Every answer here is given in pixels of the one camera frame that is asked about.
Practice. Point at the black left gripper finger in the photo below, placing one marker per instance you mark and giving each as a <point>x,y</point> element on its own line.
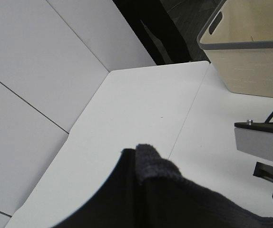
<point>117,204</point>

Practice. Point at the dark navy towel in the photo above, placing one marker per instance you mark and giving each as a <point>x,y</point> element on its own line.
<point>169,200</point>

